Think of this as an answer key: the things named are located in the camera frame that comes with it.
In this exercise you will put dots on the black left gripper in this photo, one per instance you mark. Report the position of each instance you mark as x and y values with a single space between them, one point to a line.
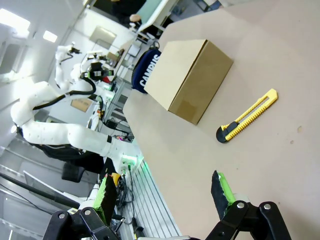
98 72

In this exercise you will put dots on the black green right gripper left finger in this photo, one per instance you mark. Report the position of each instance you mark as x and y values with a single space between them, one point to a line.
105 197

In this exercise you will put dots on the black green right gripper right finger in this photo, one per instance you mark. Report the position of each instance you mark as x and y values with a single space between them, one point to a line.
230 205

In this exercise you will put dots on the navy CAMPUS pencil case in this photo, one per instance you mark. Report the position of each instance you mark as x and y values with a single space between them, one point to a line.
146 71

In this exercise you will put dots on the brown cardboard box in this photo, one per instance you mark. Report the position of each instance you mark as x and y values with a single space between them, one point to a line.
190 80

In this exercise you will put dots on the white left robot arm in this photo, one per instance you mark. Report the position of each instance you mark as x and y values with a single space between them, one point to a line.
62 130

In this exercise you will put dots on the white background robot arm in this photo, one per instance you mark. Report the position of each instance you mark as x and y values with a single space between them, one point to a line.
62 65

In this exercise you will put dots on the black office chair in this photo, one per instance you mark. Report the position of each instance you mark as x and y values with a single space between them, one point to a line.
72 172

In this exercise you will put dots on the background person in black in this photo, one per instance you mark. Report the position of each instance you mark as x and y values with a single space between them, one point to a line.
127 12

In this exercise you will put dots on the yellow black utility knife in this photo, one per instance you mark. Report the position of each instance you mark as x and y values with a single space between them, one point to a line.
247 117

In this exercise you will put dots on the aluminium rail frame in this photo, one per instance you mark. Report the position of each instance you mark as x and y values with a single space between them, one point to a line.
152 205

